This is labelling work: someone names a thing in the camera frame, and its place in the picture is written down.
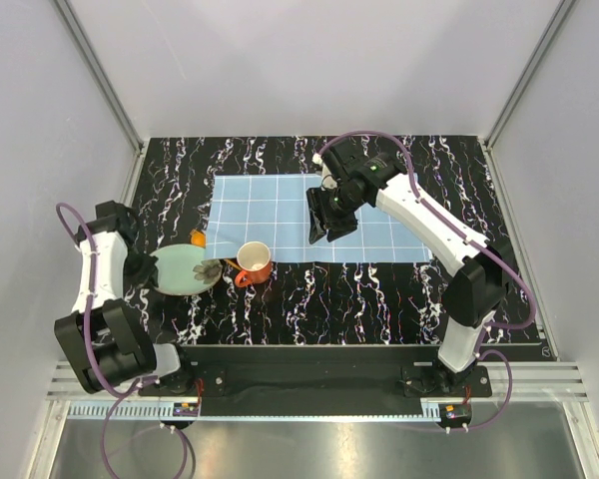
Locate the front aluminium rail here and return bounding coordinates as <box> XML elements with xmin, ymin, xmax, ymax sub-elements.
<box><xmin>44</xmin><ymin>361</ymin><xmax>590</xmax><ymax>405</ymax></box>

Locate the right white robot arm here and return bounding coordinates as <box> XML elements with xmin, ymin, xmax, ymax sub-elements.
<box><xmin>306</xmin><ymin>151</ymin><xmax>513</xmax><ymax>396</ymax></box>

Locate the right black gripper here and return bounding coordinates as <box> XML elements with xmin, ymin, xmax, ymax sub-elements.
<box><xmin>305</xmin><ymin>185</ymin><xmax>365</xmax><ymax>244</ymax></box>

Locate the orange plastic fork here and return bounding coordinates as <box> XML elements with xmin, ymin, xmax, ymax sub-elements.
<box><xmin>223</xmin><ymin>258</ymin><xmax>242</xmax><ymax>271</ymax></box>

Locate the right aluminium frame post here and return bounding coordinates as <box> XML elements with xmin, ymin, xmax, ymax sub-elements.
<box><xmin>483</xmin><ymin>0</ymin><xmax>578</xmax><ymax>150</ymax></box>

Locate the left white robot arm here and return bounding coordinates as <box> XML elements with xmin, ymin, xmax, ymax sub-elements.
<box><xmin>54</xmin><ymin>201</ymin><xmax>196</xmax><ymax>397</ymax></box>

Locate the control board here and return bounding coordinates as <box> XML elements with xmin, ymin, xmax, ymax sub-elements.
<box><xmin>173</xmin><ymin>402</ymin><xmax>200</xmax><ymax>417</ymax></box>
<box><xmin>441</xmin><ymin>403</ymin><xmax>472</xmax><ymax>422</ymax></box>

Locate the orange mug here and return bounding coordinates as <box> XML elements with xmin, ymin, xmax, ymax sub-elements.
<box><xmin>235</xmin><ymin>241</ymin><xmax>273</xmax><ymax>287</ymax></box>

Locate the orange plastic spoon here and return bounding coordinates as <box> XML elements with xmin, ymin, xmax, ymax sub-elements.
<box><xmin>190</xmin><ymin>230</ymin><xmax>207</xmax><ymax>248</ymax></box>

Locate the right control board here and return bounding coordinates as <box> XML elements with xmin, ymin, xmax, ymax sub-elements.
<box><xmin>441</xmin><ymin>403</ymin><xmax>472</xmax><ymax>422</ymax></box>

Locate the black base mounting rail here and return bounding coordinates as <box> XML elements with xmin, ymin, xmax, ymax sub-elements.
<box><xmin>146</xmin><ymin>345</ymin><xmax>492</xmax><ymax>420</ymax></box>

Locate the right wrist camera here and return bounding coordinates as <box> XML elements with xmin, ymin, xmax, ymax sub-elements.
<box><xmin>312</xmin><ymin>139</ymin><xmax>366</xmax><ymax>188</ymax></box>

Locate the green floral plate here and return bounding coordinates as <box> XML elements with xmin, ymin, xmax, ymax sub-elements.
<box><xmin>151</xmin><ymin>243</ymin><xmax>223</xmax><ymax>296</ymax></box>

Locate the left control board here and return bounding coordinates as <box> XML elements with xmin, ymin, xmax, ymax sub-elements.
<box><xmin>173</xmin><ymin>402</ymin><xmax>200</xmax><ymax>417</ymax></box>

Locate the blue checked placemat cloth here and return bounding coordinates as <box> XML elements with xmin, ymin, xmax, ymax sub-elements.
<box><xmin>205</xmin><ymin>174</ymin><xmax>433</xmax><ymax>264</ymax></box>

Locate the left aluminium frame post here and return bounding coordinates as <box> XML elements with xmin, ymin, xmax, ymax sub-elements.
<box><xmin>53</xmin><ymin>0</ymin><xmax>147</xmax><ymax>151</ymax></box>

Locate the aluminium frame post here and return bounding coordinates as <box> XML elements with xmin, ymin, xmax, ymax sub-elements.
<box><xmin>483</xmin><ymin>0</ymin><xmax>578</xmax><ymax>150</ymax></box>
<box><xmin>53</xmin><ymin>0</ymin><xmax>147</xmax><ymax>151</ymax></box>

